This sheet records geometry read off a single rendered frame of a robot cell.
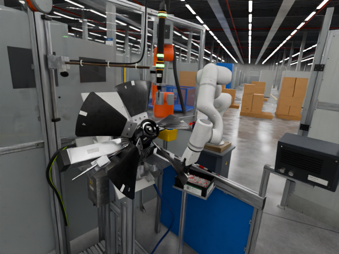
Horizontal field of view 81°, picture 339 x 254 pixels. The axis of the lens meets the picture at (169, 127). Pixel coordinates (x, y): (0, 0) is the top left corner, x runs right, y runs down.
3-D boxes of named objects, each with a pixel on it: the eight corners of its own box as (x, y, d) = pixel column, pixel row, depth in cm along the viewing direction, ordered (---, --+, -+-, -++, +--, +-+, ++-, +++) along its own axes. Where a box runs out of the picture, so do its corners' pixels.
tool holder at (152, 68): (148, 84, 109) (148, 66, 107) (151, 84, 116) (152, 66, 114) (164, 85, 108) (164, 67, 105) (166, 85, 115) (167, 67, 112)
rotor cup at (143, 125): (122, 135, 111) (133, 125, 102) (137, 122, 121) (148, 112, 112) (140, 154, 112) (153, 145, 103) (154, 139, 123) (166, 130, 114)
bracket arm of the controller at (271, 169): (263, 170, 112) (264, 165, 111) (265, 168, 114) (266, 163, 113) (313, 188, 96) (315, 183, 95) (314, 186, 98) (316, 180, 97)
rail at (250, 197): (158, 158, 177) (158, 149, 175) (161, 157, 180) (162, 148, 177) (261, 210, 116) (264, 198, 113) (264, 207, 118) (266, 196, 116)
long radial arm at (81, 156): (113, 145, 122) (120, 137, 114) (117, 156, 120) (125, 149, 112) (61, 157, 102) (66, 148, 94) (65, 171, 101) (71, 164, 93)
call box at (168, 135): (155, 138, 171) (155, 126, 169) (163, 136, 178) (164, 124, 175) (167, 143, 161) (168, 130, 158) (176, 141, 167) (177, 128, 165)
